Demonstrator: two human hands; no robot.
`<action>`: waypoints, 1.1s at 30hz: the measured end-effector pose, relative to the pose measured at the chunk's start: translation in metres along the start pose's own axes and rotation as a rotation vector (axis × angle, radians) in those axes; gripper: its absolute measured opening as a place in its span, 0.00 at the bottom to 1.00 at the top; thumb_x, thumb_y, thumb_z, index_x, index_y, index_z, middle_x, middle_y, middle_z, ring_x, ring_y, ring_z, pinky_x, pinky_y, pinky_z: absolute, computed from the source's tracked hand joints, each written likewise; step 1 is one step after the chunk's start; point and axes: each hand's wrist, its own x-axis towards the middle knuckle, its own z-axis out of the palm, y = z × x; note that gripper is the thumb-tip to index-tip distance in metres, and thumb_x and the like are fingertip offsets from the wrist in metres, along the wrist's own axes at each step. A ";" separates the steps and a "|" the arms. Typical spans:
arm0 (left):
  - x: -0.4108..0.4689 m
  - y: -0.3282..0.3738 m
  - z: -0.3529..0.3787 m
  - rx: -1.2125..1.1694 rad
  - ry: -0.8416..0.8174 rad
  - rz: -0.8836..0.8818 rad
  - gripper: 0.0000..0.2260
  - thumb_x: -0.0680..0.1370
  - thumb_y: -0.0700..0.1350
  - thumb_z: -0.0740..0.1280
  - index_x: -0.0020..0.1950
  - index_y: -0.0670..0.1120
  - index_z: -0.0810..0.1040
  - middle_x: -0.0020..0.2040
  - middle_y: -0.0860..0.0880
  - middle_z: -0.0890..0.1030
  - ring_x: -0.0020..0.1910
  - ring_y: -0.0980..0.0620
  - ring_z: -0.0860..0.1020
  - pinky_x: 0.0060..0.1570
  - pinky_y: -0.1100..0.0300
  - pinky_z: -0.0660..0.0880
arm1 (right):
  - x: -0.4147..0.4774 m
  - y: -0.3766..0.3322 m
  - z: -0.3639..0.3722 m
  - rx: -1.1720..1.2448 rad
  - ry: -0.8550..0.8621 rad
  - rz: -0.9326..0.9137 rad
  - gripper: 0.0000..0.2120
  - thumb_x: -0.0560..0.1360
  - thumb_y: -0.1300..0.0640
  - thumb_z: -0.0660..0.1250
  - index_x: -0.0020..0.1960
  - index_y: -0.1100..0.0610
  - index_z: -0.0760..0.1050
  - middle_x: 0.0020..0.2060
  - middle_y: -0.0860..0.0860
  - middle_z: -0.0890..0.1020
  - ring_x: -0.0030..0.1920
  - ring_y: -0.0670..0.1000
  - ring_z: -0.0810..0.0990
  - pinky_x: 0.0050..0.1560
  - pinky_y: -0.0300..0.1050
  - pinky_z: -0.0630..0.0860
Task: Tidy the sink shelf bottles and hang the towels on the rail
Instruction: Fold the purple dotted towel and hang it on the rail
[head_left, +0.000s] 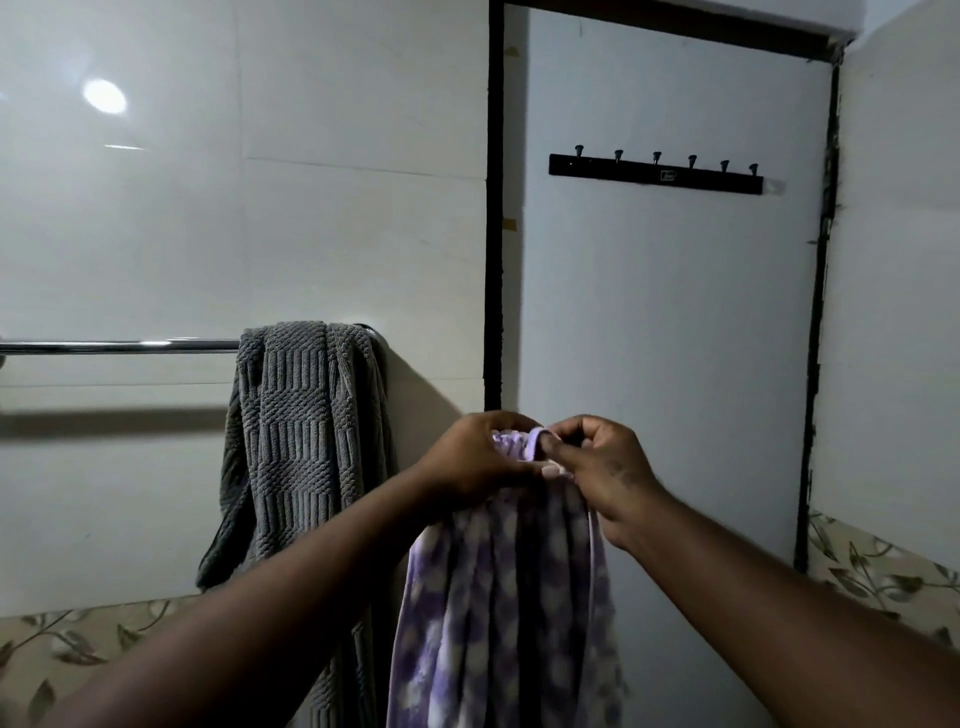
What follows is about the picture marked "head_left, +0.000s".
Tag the person's left hand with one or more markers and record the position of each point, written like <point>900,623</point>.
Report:
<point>465,465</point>

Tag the person's right hand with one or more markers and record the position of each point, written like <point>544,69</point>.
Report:
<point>611,472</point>

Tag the purple dotted towel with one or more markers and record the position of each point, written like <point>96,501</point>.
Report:
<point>495,600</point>

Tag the grey ribbed towel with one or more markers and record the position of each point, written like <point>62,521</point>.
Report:
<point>300,450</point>

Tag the person's right forearm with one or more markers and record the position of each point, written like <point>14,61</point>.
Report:
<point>787,637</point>

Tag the person's left forearm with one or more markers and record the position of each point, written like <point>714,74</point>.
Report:
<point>262,637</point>

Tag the white door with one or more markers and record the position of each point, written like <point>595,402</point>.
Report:
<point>675,315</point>
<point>493,225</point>

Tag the black hook rack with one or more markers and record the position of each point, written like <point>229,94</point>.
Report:
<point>652,174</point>

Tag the chrome towel bar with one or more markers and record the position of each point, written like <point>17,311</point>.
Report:
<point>112,346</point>

